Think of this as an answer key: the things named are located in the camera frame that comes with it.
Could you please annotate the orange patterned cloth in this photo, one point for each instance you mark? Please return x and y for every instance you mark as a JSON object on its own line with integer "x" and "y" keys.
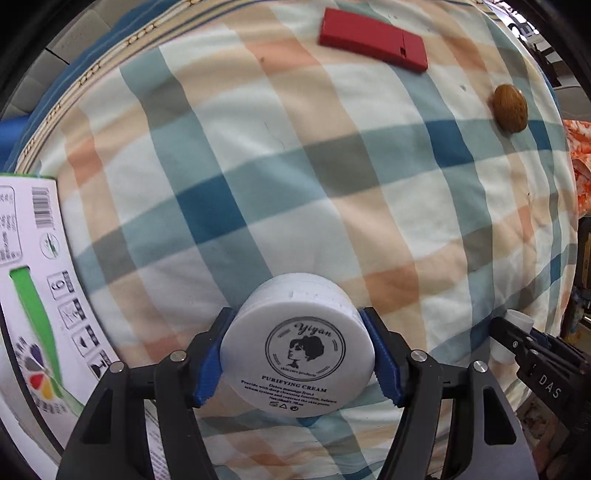
{"x": 581, "y": 161}

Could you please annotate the small white cup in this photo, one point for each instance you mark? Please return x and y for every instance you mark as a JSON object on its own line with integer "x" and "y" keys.
{"x": 517, "y": 319}

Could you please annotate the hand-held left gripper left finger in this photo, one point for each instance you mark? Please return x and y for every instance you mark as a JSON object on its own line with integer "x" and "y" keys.
{"x": 210, "y": 369}

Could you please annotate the grey padded chair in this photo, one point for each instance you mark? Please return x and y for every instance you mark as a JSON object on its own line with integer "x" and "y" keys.
{"x": 571, "y": 99}

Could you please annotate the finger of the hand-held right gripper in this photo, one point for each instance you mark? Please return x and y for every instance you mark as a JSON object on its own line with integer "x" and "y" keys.
{"x": 563, "y": 346}
{"x": 508, "y": 337}

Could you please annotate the white cream jar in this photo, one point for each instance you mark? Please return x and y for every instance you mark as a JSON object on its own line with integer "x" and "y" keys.
{"x": 295, "y": 350}

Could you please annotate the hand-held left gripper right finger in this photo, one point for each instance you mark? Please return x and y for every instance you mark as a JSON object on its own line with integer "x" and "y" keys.
{"x": 385, "y": 364}

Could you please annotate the cardboard box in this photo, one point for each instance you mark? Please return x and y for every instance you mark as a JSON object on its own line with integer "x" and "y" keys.
{"x": 32, "y": 295}

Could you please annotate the brown walnut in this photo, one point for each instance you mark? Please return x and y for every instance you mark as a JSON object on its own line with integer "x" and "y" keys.
{"x": 509, "y": 108}

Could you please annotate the plaid blanket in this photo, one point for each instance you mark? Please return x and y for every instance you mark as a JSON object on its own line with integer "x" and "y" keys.
{"x": 300, "y": 184}

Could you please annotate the red flat box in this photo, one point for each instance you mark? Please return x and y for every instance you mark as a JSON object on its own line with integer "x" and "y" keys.
{"x": 374, "y": 39}

